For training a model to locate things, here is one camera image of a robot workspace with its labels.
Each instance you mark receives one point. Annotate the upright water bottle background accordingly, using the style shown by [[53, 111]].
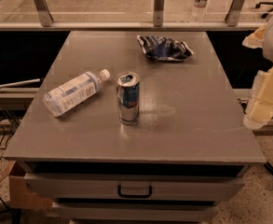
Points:
[[198, 12]]

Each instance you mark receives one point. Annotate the grey metal rod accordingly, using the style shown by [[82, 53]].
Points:
[[20, 83]]

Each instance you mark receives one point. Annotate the redbull can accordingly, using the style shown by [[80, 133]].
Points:
[[127, 94]]

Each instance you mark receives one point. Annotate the blue chip bag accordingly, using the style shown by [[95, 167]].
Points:
[[164, 48]]

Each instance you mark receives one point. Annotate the cardboard box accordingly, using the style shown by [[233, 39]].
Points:
[[20, 195]]

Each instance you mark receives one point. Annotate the metal railing frame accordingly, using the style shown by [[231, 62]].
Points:
[[67, 15]]

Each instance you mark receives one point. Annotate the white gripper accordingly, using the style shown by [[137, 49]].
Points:
[[260, 108]]

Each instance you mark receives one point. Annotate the black drawer handle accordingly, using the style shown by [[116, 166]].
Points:
[[134, 192]]

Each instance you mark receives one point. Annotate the grey cabinet with drawers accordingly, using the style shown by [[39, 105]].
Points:
[[189, 143]]

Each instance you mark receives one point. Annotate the clear plastic water bottle lying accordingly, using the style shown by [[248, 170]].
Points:
[[73, 92]]

